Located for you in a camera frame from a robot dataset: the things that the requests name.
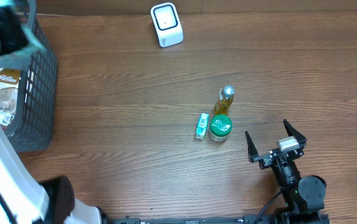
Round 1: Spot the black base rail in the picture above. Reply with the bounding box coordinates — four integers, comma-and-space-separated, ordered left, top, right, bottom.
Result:
107, 215, 330, 224

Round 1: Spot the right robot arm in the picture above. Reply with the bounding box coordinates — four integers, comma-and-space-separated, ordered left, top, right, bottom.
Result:
244, 119, 330, 224

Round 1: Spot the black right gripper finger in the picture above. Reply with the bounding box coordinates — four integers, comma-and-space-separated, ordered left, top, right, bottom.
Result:
283, 119, 307, 145
245, 131, 259, 162

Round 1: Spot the white barcode scanner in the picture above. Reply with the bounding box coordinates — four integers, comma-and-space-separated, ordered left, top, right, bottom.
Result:
150, 2, 184, 48

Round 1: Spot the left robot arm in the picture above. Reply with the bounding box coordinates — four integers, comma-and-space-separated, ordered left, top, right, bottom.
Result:
0, 1, 110, 224

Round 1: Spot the brown white snack bag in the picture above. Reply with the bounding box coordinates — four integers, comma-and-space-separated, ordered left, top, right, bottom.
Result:
0, 68, 21, 129

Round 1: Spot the grey plastic mesh basket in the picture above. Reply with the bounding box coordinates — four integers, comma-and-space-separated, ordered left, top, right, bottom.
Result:
0, 0, 58, 152

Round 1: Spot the green lid white jar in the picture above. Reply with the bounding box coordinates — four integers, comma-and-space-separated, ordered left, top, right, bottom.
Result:
209, 114, 232, 142

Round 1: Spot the teal snack packet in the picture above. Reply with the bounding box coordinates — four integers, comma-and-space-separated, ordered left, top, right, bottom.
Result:
0, 1, 45, 57

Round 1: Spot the yellow liquid bottle grey cap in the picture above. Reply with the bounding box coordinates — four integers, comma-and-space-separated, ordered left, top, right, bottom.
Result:
214, 85, 235, 115

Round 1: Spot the Kleenex tissue pack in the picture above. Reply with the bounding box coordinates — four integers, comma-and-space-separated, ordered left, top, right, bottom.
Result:
195, 113, 209, 140

